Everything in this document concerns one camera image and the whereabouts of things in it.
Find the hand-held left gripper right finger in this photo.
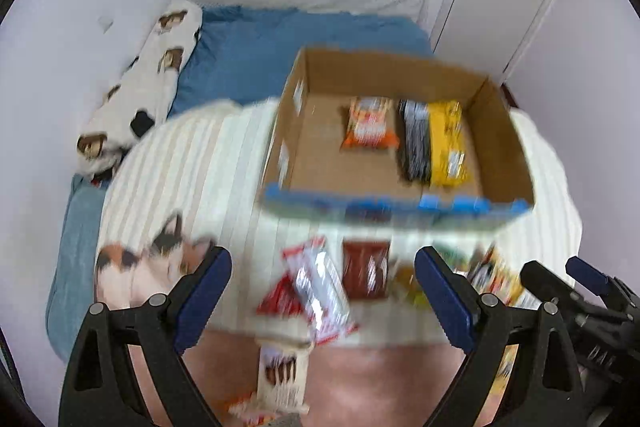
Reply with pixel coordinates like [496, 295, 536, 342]
[414, 246, 588, 427]

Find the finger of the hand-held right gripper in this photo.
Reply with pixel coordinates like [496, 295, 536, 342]
[520, 261, 626, 323]
[566, 257, 640, 313]

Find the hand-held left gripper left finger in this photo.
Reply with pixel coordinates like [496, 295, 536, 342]
[57, 246, 233, 427]

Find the printed cardboard box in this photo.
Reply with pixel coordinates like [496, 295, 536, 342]
[262, 48, 536, 233]

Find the yellow green snack packet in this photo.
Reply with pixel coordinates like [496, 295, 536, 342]
[387, 259, 431, 308]

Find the yellow and black snack packet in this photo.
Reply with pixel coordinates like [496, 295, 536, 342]
[467, 247, 538, 308]

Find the cream snack packet brown print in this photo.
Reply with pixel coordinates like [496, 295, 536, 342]
[256, 341, 315, 414]

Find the silver and red snack packet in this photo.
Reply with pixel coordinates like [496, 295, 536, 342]
[282, 236, 360, 347]

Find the orange and white snack packet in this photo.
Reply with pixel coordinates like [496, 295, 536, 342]
[227, 394, 273, 427]

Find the striped cat printed blanket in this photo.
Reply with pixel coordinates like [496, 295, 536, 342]
[92, 99, 583, 427]

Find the blue bedsheet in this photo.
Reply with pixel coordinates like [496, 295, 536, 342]
[45, 4, 436, 358]

